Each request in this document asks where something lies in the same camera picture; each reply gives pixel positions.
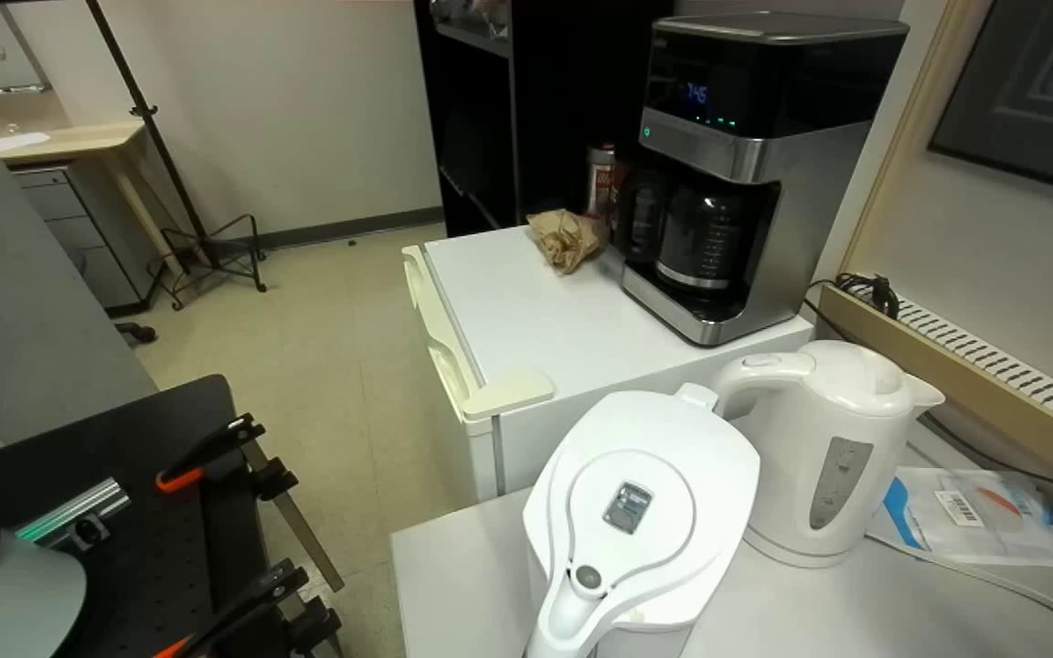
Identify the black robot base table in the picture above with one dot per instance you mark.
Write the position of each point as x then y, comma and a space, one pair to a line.
164, 562

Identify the black silver coffeemaker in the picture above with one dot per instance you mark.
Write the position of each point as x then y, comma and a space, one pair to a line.
765, 105

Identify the white mini fridge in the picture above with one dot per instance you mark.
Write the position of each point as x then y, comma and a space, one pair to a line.
521, 354

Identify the brown jar behind bag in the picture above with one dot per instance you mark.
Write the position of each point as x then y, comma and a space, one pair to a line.
602, 180

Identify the glass coffee carafe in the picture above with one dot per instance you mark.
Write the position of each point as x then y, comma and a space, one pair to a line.
704, 238

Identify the white water filter pitcher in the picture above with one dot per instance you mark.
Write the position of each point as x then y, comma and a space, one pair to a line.
633, 523

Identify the black shelving unit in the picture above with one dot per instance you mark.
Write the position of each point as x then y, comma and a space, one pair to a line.
524, 94

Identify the white electric kettle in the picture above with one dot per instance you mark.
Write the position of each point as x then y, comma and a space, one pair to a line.
832, 427

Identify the upper orange black clamp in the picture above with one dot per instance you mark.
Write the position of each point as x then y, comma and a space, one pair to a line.
188, 471

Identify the orange black clamp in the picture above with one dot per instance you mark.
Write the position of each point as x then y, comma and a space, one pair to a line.
257, 599
188, 471

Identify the black tripod stand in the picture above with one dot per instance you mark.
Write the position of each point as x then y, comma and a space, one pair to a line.
219, 255

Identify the lower orange black clamp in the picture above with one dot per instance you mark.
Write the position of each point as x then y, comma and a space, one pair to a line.
257, 599

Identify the grey filing cabinet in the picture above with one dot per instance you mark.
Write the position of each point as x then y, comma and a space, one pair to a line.
96, 227

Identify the white baseboard heater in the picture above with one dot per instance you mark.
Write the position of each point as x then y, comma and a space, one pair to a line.
994, 390

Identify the blue white plastic packet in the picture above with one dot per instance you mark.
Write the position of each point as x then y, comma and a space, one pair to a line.
965, 518

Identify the wooden desk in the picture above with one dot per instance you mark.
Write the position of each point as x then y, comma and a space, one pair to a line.
108, 149

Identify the dark framed picture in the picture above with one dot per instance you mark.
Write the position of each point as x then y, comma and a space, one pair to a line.
1001, 97

